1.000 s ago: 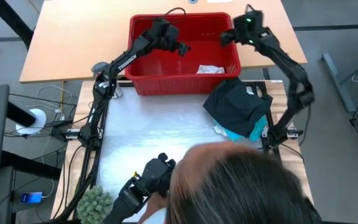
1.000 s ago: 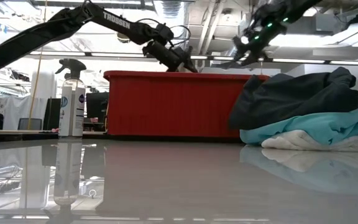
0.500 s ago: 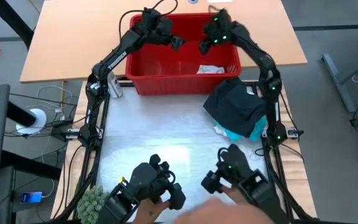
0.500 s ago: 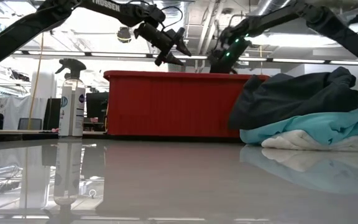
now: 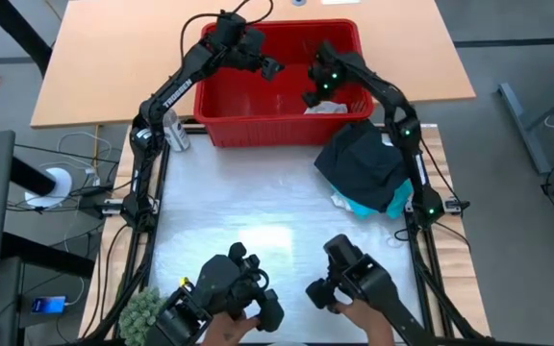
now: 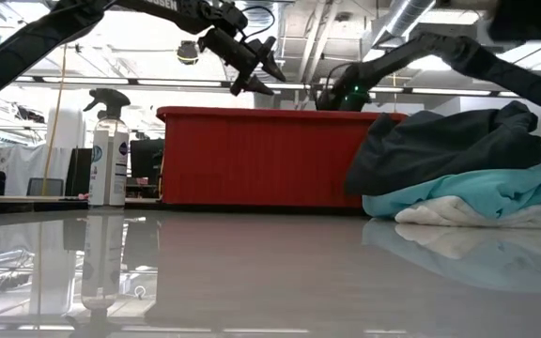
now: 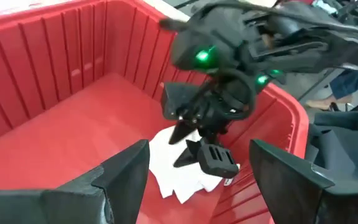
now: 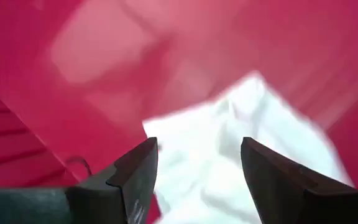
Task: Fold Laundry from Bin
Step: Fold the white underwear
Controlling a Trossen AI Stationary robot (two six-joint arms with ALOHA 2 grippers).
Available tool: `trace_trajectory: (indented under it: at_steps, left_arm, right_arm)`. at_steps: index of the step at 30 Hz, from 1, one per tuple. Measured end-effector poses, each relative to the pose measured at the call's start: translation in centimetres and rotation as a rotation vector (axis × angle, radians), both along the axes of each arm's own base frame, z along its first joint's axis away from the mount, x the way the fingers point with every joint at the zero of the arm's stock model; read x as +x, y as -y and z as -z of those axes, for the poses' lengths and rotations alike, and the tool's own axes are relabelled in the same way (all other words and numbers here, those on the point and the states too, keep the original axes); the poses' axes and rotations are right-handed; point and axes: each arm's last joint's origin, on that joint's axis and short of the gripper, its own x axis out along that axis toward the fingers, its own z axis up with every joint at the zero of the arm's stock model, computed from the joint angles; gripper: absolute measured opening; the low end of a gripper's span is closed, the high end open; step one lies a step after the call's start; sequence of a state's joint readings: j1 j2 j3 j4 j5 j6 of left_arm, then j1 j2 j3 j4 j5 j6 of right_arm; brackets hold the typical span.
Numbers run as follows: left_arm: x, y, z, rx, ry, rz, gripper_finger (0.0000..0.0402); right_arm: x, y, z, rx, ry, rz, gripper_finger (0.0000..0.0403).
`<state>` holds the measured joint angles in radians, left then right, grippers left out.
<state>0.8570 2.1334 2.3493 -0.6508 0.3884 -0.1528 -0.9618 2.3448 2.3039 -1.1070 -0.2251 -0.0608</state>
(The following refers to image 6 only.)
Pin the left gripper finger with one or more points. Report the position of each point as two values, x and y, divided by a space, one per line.
258 87
274 68

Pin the navy garment with logo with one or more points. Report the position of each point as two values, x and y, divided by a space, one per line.
439 150

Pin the white knitted garment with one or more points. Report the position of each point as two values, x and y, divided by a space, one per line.
439 216

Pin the teal garment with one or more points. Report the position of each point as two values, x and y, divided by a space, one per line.
486 192

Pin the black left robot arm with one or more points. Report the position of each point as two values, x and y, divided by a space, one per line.
31 37

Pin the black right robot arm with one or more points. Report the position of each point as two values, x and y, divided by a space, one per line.
463 51

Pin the red plastic laundry bin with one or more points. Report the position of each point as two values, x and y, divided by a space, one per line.
251 159

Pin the long ceiling light strip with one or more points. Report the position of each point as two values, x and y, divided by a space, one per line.
181 83

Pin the black monitor behind bottle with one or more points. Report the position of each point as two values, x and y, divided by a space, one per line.
146 159

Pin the clear spray bottle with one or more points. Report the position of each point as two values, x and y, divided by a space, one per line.
108 159

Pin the grey chair back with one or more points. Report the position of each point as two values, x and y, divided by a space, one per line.
45 187

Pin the white draped sheet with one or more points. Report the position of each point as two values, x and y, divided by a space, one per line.
21 164

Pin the wide silver ventilation duct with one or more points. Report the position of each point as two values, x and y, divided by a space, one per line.
261 70

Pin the black ceiling camera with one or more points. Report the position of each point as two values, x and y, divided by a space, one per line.
187 51

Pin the slanted silver ventilation duct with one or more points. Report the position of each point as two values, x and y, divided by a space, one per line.
402 19

